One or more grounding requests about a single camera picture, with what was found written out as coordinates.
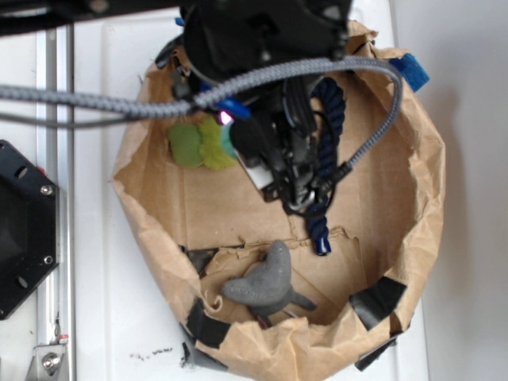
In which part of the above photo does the grey braided cable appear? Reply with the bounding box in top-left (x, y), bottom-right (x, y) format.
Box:
top-left (0, 55), bottom-right (404, 187)

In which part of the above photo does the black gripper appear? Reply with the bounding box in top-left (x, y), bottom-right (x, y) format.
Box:
top-left (180, 1), bottom-right (351, 215)

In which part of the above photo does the yellow-green plush toy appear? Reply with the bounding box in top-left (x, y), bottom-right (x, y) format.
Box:
top-left (167, 117), bottom-right (238, 171)

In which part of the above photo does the brown paper-lined bin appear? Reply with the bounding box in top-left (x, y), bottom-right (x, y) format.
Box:
top-left (109, 19), bottom-right (448, 381)

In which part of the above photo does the blue tape piece right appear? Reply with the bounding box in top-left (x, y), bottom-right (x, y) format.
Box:
top-left (389, 53), bottom-right (430, 92)

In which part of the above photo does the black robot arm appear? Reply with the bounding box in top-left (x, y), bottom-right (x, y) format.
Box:
top-left (1, 1), bottom-right (351, 217)

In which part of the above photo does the green textured ball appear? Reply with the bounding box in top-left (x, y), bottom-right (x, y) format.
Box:
top-left (220, 123), bottom-right (237, 160)

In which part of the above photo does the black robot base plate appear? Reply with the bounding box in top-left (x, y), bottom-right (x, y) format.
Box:
top-left (1, 140), bottom-right (59, 321)

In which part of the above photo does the grey plush shark toy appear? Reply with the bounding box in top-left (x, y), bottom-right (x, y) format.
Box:
top-left (221, 240), bottom-right (317, 329)

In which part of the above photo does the white plastic tray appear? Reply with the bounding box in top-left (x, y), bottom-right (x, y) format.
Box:
top-left (72, 0), bottom-right (432, 381)

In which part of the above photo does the aluminium extrusion rail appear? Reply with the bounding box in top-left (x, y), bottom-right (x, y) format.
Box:
top-left (28, 26), bottom-right (76, 380)

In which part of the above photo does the metal corner bracket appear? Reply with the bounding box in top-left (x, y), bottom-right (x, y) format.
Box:
top-left (25, 344), bottom-right (68, 380)

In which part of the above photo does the navy blue rope toy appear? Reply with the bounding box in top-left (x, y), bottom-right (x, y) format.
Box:
top-left (306, 78), bottom-right (345, 256)

